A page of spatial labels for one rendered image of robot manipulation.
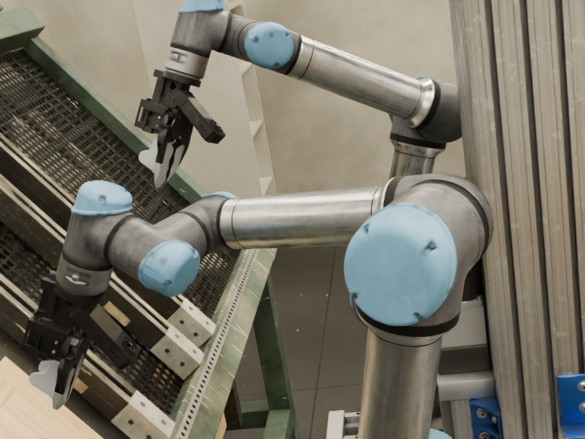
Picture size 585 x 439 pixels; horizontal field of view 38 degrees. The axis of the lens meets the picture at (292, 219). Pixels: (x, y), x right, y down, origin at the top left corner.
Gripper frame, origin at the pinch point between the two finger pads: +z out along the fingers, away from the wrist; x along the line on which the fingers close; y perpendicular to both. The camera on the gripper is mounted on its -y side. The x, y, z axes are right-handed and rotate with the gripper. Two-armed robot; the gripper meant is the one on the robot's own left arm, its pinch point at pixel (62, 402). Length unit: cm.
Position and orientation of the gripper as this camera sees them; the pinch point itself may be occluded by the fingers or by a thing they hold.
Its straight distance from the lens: 136.7
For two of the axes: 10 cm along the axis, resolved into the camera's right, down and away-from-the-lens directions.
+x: -1.2, 3.2, -9.4
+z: -3.2, 8.8, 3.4
